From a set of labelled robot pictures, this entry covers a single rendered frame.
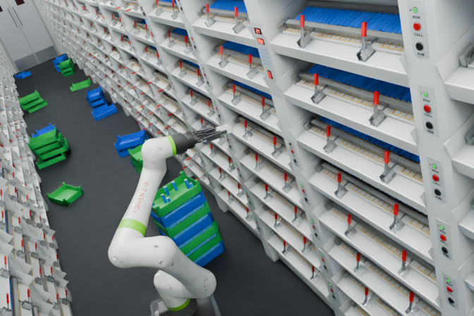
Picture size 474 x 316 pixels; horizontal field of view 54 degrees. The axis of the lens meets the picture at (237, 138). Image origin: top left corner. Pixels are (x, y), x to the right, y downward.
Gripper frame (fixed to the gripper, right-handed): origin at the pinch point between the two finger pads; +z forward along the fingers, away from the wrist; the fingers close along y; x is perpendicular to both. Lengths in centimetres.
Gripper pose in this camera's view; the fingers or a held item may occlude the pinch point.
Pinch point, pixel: (224, 129)
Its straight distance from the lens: 217.5
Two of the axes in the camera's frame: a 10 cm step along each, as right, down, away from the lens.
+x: -1.3, -9.2, -3.7
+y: 4.5, 2.8, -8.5
